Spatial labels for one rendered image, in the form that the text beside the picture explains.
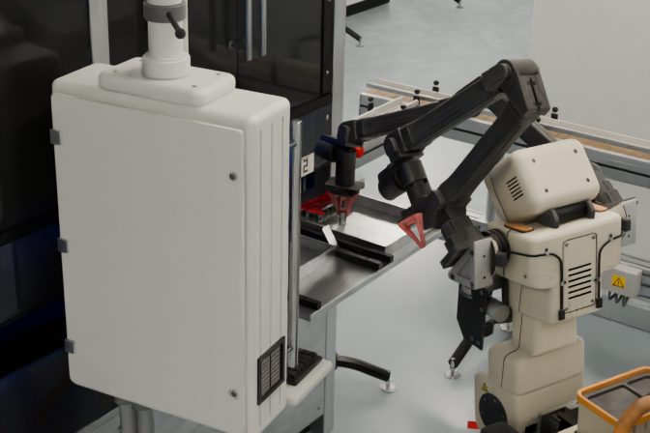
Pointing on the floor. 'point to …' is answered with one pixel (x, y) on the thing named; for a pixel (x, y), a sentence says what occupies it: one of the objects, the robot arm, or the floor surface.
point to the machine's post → (334, 163)
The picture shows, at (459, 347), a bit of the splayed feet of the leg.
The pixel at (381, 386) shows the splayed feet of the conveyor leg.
